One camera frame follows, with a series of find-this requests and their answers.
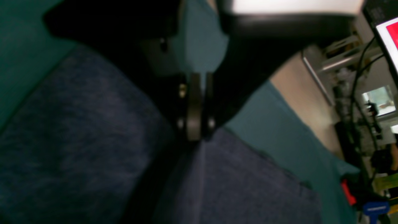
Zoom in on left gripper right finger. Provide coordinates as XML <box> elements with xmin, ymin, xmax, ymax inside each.
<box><xmin>202</xmin><ymin>0</ymin><xmax>364</xmax><ymax>138</ymax></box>

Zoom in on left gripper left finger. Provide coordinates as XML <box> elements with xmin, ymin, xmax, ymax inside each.
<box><xmin>44</xmin><ymin>0</ymin><xmax>201</xmax><ymax>141</ymax></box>

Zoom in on blue-grey heathered T-shirt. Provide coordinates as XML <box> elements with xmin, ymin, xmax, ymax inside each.
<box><xmin>1</xmin><ymin>46</ymin><xmax>322</xmax><ymax>224</ymax></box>

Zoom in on teal table cloth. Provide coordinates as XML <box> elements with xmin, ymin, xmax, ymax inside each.
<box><xmin>1</xmin><ymin>0</ymin><xmax>354</xmax><ymax>224</ymax></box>

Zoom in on computer monitor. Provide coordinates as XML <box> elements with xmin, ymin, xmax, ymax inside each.
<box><xmin>363</xmin><ymin>0</ymin><xmax>398</xmax><ymax>84</ymax></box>

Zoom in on orange black clamp right edge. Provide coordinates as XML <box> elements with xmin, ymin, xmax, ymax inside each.
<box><xmin>340</xmin><ymin>174</ymin><xmax>388</xmax><ymax>210</ymax></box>

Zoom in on blue black clamp upper right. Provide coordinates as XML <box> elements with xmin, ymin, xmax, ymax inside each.
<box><xmin>362</xmin><ymin>201</ymin><xmax>390</xmax><ymax>224</ymax></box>

